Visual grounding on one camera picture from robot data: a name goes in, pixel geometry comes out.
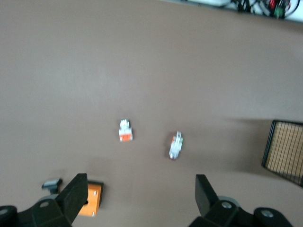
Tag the white push button switch assembly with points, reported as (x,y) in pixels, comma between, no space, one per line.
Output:
(176,146)

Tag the small orange white contact block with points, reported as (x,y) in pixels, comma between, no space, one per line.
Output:
(125,132)

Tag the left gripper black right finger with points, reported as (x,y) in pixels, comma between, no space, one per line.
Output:
(213,212)

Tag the wooden board basket bottom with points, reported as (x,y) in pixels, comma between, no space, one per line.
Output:
(286,149)

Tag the brown table cover sheet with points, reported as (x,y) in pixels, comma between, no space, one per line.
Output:
(118,71)

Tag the black button head part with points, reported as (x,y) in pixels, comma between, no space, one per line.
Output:
(52,183)

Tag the orange button enclosure box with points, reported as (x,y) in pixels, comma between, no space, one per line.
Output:
(94,198)

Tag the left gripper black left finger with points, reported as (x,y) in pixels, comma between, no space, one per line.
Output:
(66,203)

